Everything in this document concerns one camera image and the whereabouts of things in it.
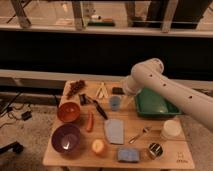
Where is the black chair base leg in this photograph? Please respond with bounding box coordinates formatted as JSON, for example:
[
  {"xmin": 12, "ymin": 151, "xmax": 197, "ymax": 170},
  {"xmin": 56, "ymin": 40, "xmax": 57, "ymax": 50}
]
[{"xmin": 0, "ymin": 142, "xmax": 24, "ymax": 154}]

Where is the small black clip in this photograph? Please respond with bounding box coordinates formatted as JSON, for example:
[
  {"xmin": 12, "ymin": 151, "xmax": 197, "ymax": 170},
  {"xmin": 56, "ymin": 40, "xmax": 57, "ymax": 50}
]
[{"xmin": 79, "ymin": 94, "xmax": 87, "ymax": 105}]

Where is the black rectangular block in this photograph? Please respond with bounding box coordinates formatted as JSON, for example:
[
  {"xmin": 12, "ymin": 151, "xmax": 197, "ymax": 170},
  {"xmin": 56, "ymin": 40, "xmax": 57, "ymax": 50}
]
[{"xmin": 112, "ymin": 87, "xmax": 124, "ymax": 95}]

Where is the bunch of dark grapes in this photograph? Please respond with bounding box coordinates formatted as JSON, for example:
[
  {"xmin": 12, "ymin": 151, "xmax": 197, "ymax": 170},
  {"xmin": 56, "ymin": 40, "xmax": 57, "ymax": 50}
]
[{"xmin": 67, "ymin": 80, "xmax": 86, "ymax": 99}]

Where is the peach fruit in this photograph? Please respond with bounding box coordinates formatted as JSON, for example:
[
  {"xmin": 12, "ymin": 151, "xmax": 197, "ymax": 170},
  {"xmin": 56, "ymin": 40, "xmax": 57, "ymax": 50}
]
[{"xmin": 92, "ymin": 139, "xmax": 106, "ymax": 155}]

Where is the metal cup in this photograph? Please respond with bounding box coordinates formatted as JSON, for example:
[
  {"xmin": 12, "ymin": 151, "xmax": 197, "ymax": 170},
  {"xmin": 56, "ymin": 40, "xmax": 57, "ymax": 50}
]
[{"xmin": 148, "ymin": 143, "xmax": 163, "ymax": 159}]

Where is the white round container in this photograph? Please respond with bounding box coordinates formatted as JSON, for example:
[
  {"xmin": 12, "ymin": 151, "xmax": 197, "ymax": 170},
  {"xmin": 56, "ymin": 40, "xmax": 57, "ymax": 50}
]
[{"xmin": 161, "ymin": 120, "xmax": 181, "ymax": 139}]

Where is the grey blue folded cloth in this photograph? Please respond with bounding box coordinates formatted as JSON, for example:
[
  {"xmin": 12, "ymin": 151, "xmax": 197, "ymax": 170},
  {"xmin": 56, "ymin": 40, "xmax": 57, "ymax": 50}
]
[{"xmin": 104, "ymin": 119, "xmax": 124, "ymax": 145}]

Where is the black handled knife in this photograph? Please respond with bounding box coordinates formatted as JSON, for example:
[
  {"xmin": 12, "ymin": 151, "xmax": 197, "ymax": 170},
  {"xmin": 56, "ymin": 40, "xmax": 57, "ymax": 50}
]
[{"xmin": 87, "ymin": 96, "xmax": 108, "ymax": 120}]

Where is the blue sponge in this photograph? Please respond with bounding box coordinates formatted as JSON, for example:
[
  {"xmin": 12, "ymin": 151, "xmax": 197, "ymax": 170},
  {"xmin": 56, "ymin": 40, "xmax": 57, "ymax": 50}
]
[{"xmin": 117, "ymin": 148, "xmax": 140, "ymax": 163}]

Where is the metal spoon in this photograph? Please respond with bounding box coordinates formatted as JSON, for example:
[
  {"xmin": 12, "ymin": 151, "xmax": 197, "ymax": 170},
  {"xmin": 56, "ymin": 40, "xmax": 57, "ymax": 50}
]
[{"xmin": 128, "ymin": 127, "xmax": 151, "ymax": 144}]

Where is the wooden cutting board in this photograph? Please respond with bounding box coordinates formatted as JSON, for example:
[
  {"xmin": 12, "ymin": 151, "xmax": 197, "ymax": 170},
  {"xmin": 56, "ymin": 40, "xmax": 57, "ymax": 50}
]
[{"xmin": 59, "ymin": 80, "xmax": 86, "ymax": 105}]

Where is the purple bowl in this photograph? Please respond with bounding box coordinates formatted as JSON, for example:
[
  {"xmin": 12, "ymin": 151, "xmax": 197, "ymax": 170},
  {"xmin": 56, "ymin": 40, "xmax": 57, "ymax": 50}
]
[{"xmin": 51, "ymin": 123, "xmax": 81, "ymax": 154}]

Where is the black cable with adapter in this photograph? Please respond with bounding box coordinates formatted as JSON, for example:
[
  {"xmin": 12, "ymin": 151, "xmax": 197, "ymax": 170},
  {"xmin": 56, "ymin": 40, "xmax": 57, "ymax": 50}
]
[{"xmin": 0, "ymin": 92, "xmax": 34, "ymax": 129}]

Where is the orange bowl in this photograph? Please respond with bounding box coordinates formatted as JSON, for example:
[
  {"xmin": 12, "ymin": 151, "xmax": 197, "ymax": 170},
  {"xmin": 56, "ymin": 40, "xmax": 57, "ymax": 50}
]
[{"xmin": 57, "ymin": 102, "xmax": 80, "ymax": 123}]

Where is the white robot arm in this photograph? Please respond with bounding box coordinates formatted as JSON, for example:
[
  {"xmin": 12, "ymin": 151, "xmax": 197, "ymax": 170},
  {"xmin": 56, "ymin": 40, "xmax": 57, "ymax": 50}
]
[{"xmin": 122, "ymin": 58, "xmax": 213, "ymax": 132}]

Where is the blue plastic cup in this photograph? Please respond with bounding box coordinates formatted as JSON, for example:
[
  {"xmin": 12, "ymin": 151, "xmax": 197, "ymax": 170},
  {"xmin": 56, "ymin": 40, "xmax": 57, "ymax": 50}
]
[{"xmin": 109, "ymin": 96, "xmax": 121, "ymax": 111}]

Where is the green plastic tray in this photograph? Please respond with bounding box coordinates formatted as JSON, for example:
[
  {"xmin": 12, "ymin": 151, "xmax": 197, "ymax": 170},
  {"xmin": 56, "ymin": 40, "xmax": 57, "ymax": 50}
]
[{"xmin": 134, "ymin": 88, "xmax": 182, "ymax": 118}]

